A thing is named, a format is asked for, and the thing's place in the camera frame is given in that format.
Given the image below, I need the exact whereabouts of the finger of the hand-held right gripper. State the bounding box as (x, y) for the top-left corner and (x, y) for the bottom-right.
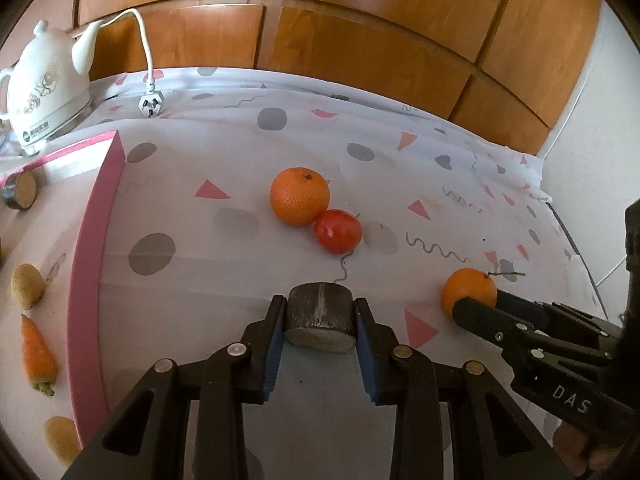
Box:
(495, 287), (622, 342)
(451, 295), (612, 362)

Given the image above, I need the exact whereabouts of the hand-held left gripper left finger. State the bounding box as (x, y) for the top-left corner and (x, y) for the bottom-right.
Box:
(62, 295), (290, 480)

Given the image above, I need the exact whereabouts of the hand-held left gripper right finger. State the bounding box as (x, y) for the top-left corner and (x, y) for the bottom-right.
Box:
(352, 297), (561, 480)

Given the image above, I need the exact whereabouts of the small orange with stem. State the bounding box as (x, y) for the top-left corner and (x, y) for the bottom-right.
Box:
(441, 268), (498, 318)

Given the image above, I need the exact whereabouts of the pink shallow tray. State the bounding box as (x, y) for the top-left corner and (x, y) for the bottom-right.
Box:
(0, 130), (126, 453)

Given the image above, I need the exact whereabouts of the small tan potato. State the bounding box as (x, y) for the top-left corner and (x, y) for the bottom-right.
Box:
(44, 416), (81, 466)

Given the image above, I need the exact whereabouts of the orange carrot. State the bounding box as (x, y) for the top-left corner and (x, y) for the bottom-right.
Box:
(20, 313), (58, 397)

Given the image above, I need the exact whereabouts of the small greenish beige potato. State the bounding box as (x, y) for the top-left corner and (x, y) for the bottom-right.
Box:
(11, 263), (46, 310)

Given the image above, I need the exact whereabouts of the person's right hand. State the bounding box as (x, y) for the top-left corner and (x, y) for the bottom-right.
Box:
(552, 421), (631, 480)

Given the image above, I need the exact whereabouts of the red tomato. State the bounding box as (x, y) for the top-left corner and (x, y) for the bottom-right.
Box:
(313, 209), (363, 255)

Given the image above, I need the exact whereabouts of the large orange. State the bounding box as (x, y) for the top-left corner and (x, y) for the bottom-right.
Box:
(270, 166), (331, 227)

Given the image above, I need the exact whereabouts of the printed white tablecloth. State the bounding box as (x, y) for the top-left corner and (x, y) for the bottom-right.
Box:
(0, 67), (626, 480)

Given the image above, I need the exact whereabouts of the wooden wardrobe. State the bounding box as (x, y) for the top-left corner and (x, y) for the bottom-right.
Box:
(15, 0), (603, 157)

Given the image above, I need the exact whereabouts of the white kettle base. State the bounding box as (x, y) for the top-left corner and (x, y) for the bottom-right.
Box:
(12, 97), (95, 157)

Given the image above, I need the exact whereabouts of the white ceramic electric kettle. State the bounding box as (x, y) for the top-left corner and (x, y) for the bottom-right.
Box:
(0, 20), (105, 148)

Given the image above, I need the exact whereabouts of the white power cord with plug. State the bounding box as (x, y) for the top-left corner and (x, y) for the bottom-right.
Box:
(75, 8), (166, 120)

